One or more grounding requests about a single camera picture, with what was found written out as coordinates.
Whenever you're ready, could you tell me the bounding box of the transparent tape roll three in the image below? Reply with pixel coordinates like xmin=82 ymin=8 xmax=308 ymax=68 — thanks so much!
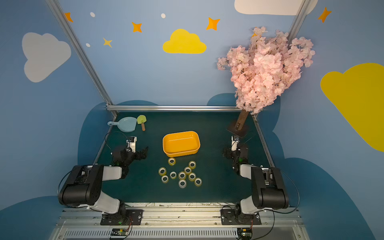
xmin=189 ymin=161 xmax=196 ymax=170

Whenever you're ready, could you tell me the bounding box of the transparent tape roll one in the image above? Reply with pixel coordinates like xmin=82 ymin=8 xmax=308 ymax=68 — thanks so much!
xmin=195 ymin=178 xmax=202 ymax=187

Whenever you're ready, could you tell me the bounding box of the transparent tape roll two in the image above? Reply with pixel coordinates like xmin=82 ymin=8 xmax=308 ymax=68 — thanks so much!
xmin=188 ymin=173 xmax=196 ymax=182

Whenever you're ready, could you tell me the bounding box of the transparent tape roll four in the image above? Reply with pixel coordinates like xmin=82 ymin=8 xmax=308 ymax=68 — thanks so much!
xmin=184 ymin=167 xmax=192 ymax=175

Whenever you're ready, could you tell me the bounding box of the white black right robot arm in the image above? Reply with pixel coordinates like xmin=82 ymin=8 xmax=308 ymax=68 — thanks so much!
xmin=223 ymin=145 xmax=290 ymax=215

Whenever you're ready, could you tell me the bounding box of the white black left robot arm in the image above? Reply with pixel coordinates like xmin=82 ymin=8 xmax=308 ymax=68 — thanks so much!
xmin=58 ymin=147 xmax=149 ymax=215

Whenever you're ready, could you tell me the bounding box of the transparent tape roll six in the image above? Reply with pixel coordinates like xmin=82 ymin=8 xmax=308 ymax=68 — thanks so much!
xmin=158 ymin=167 xmax=167 ymax=176

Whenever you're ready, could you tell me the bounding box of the transparent tape roll eight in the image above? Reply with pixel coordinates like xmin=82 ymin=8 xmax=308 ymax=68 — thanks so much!
xmin=162 ymin=175 xmax=169 ymax=183

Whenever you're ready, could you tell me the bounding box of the transparent tape roll five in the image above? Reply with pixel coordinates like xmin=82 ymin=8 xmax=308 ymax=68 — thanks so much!
xmin=168 ymin=158 xmax=176 ymax=166

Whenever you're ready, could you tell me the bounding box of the transparent tape roll seven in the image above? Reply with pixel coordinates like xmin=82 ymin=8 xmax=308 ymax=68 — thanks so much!
xmin=170 ymin=172 xmax=178 ymax=179

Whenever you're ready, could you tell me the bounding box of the yellow plastic storage box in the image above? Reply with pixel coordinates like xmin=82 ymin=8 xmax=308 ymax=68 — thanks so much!
xmin=163 ymin=131 xmax=201 ymax=158

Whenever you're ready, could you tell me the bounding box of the transparent tape roll nine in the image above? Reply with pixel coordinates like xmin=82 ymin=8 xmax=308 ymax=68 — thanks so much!
xmin=179 ymin=180 xmax=187 ymax=189

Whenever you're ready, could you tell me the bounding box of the light blue toy pan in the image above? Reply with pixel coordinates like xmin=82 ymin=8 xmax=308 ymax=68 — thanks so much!
xmin=107 ymin=117 xmax=137 ymax=133

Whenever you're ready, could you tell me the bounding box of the green toy spatula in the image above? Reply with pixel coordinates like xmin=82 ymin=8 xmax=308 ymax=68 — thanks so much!
xmin=137 ymin=115 xmax=147 ymax=132

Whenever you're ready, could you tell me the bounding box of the left green circuit board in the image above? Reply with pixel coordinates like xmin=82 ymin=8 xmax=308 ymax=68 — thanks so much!
xmin=111 ymin=229 xmax=129 ymax=238

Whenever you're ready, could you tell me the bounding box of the green circuit board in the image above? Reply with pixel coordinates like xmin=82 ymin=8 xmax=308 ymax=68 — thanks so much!
xmin=111 ymin=229 xmax=129 ymax=238
xmin=237 ymin=228 xmax=253 ymax=240

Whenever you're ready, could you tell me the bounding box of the right green circuit board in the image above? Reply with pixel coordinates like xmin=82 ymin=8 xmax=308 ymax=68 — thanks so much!
xmin=237 ymin=228 xmax=253 ymax=240

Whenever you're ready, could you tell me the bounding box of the pink artificial blossom tree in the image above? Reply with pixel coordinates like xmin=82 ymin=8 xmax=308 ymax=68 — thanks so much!
xmin=217 ymin=27 xmax=316 ymax=137

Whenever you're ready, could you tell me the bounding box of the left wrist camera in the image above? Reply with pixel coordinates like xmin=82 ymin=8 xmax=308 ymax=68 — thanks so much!
xmin=126 ymin=136 xmax=137 ymax=153

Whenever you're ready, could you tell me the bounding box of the aluminium frame back bar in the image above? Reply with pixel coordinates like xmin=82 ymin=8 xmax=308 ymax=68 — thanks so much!
xmin=107 ymin=105 xmax=241 ymax=112

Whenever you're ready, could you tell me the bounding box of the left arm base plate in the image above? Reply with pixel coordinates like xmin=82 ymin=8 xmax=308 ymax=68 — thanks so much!
xmin=100 ymin=209 xmax=144 ymax=226

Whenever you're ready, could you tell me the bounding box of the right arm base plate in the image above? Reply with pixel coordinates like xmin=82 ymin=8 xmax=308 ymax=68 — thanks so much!
xmin=220 ymin=208 xmax=262 ymax=226

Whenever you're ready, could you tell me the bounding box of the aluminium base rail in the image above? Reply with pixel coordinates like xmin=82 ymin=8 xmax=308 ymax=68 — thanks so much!
xmin=50 ymin=203 xmax=309 ymax=240

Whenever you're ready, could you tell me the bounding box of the aluminium frame left post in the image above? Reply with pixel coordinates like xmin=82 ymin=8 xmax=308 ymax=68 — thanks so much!
xmin=46 ymin=0 xmax=113 ymax=107

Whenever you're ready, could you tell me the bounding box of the aluminium frame post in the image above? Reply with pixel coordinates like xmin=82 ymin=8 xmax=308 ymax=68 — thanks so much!
xmin=46 ymin=0 xmax=113 ymax=107
xmin=288 ymin=0 xmax=311 ymax=44

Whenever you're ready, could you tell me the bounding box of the aluminium frame right post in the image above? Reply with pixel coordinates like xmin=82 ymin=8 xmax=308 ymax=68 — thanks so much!
xmin=288 ymin=0 xmax=311 ymax=44

